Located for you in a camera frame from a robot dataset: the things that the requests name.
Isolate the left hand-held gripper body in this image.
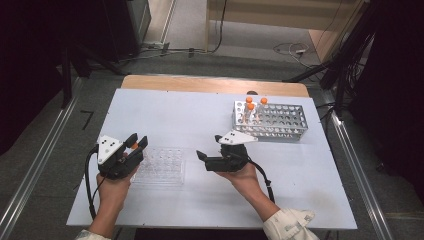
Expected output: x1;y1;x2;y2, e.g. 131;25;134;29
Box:
95;134;145;181

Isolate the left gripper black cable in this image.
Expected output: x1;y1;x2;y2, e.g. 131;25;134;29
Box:
84;145;102;221

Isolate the wooden furniture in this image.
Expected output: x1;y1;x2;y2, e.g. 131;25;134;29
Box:
204;0;371;64

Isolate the black stand with cables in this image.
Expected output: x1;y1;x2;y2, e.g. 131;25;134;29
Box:
282;0;379;118

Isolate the aluminium floor rail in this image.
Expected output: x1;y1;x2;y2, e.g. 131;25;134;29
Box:
319;88;396;240
0;76;84;240

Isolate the right white sleeve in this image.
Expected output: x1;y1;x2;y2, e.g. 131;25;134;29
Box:
261;207;321;240

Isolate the white floor cable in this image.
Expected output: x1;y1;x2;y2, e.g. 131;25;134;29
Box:
273;42;316;69

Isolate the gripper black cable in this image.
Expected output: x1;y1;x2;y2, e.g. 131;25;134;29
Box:
84;145;102;221
246;157;276;204

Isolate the metal test tube rack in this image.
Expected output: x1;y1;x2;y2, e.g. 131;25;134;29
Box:
231;100;309;143

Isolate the clear plastic tube rack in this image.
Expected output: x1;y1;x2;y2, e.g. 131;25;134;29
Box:
130;146;186;187

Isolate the black floor cable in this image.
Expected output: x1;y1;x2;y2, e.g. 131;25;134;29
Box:
186;0;229;55

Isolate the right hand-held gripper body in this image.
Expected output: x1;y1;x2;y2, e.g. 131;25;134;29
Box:
203;130;259;174

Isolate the person's left hand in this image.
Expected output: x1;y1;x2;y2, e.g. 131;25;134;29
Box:
95;165;141;215

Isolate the black tripod stand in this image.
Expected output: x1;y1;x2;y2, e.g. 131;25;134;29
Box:
59;41;129;110

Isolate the person's right hand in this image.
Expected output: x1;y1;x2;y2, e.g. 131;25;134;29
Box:
215;161;265;201

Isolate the white sleeve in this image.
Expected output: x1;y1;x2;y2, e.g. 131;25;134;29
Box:
261;207;321;240
74;229;112;240

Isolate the white board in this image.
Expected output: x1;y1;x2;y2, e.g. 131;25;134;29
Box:
65;87;358;231

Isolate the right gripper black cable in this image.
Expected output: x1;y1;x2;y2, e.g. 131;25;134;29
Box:
246;157;276;204

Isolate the grey power strip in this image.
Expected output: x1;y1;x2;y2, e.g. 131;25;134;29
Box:
141;40;172;54

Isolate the black cabinet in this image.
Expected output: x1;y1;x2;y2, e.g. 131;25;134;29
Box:
99;0;152;63

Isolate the left white sleeve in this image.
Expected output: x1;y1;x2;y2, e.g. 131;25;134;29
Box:
74;229;112;240

